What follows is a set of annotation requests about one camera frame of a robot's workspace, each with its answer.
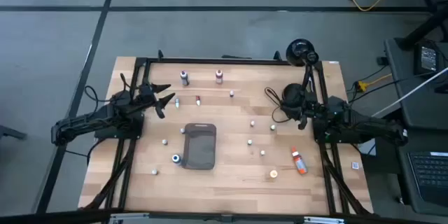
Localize grey chair leg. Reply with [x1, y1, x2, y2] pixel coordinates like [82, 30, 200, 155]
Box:
[0, 125, 28, 141]

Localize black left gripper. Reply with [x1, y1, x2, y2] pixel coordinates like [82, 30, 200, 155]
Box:
[138, 82, 176, 120]

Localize orange-red food coloring bottle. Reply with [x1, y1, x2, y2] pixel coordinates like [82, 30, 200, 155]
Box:
[290, 146, 309, 176]

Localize black crossbeam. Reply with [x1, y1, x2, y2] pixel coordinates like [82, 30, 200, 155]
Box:
[0, 208, 448, 224]

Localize white rod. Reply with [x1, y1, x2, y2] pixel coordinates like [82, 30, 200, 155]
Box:
[370, 66, 448, 118]

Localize smoky transparent plastic bin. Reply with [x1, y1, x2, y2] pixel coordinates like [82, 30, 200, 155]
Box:
[181, 122, 218, 171]

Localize black aluminium table frame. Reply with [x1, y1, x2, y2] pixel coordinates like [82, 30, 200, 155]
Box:
[78, 49, 374, 216]

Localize black desk lamp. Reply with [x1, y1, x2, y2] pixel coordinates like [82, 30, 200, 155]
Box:
[281, 38, 320, 110]

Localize black stand legs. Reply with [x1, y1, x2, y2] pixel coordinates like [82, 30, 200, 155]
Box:
[395, 0, 448, 52]

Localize white paper sheet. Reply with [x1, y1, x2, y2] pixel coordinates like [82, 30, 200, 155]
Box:
[358, 139, 378, 157]

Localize black side desk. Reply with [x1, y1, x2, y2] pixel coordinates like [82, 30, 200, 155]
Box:
[391, 125, 448, 218]
[384, 37, 448, 131]

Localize black power adapter with label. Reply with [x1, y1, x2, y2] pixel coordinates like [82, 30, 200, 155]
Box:
[414, 41, 441, 76]

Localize black laptop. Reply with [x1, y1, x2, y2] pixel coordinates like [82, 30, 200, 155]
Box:
[407, 150, 448, 208]

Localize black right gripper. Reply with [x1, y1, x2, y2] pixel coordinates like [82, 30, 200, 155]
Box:
[281, 99, 330, 131]

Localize silver bracket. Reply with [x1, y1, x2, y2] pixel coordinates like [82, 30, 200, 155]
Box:
[303, 216, 346, 224]
[108, 212, 151, 224]

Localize black lamp cable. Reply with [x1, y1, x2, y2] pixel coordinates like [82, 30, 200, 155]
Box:
[264, 86, 293, 124]

